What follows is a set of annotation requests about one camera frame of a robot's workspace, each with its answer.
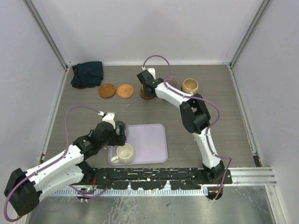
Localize aluminium front rail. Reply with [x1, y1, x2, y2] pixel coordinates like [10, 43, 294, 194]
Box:
[22, 167, 277, 187]

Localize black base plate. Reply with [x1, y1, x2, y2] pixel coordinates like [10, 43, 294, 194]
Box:
[77, 168, 233, 190]

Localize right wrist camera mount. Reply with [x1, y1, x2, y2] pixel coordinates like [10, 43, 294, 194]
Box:
[142, 66, 156, 79]

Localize yellow glass mug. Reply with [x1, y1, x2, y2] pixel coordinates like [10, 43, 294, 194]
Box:
[140, 87, 144, 97]

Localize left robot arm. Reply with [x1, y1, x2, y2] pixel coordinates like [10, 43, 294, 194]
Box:
[4, 121, 127, 217]

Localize white ceramic mug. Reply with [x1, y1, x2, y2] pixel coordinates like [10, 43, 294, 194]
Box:
[109, 143, 135, 164]

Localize dark folded cloth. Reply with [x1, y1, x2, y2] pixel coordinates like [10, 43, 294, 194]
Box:
[71, 61, 104, 89]

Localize aluminium frame post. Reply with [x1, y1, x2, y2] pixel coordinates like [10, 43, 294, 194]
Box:
[229, 0, 272, 69]
[23, 0, 69, 70]

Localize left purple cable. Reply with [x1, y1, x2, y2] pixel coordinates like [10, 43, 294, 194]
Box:
[4, 105, 110, 222]

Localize woven rattan coaster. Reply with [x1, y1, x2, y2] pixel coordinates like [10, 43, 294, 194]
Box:
[117, 84, 134, 98]

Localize left aluminium frame post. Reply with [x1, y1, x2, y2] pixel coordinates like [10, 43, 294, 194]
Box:
[23, 0, 69, 70]

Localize lavender plastic tray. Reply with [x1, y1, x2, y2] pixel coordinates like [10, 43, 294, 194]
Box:
[108, 123, 169, 166]

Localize brown wooden coaster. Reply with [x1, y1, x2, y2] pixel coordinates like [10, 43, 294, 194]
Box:
[141, 96, 154, 100]
[99, 84, 116, 98]

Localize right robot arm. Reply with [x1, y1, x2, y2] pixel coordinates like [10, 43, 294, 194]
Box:
[137, 70, 225, 184]

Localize right aluminium frame post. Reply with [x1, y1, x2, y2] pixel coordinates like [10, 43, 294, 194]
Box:
[229, 0, 272, 69]

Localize beige ceramic mug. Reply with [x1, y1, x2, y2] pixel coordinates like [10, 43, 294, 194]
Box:
[181, 78, 199, 95]

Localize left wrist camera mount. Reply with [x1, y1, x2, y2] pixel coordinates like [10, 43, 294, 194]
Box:
[98, 112, 115, 129]

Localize clear purple glass mug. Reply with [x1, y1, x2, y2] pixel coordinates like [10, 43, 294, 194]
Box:
[164, 78, 178, 88]

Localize grey ceramic mug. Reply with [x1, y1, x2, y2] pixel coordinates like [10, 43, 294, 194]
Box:
[115, 121, 128, 137]

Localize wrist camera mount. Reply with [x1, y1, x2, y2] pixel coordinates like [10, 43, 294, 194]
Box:
[142, 66, 156, 79]
[98, 112, 115, 129]

